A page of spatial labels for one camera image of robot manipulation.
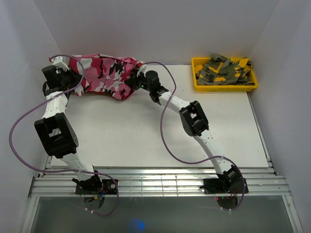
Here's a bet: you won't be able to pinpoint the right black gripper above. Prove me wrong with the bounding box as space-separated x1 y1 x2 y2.
125 70 153 92

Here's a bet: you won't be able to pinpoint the pink camouflage trousers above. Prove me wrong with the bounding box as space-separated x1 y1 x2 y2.
69 54 141 101

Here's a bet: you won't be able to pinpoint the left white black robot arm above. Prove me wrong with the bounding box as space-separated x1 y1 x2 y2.
34 65 103 194

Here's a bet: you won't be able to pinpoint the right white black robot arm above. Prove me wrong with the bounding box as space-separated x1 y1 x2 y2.
125 69 248 194

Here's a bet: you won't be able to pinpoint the green yellow camouflage trousers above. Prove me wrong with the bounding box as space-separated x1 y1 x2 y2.
195 53 254 85

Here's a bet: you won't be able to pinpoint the yellow plastic bin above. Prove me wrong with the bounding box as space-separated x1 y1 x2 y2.
191 57 259 92

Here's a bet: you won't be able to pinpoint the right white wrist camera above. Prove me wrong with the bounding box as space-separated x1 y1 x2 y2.
136 62 147 72

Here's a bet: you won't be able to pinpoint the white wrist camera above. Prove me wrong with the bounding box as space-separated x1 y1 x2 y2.
52 56 69 71
136 62 147 72

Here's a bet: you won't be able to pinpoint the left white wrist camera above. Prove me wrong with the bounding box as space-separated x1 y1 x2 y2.
52 56 69 71

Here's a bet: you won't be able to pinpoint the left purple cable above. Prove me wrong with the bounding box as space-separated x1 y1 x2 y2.
9 54 120 216

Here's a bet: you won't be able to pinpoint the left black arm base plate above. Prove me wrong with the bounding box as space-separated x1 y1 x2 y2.
74 179 118 196

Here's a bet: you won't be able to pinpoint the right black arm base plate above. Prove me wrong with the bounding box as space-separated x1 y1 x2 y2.
199 178 249 194

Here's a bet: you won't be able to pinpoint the aluminium rail frame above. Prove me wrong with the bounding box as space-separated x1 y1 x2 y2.
22 159 303 233

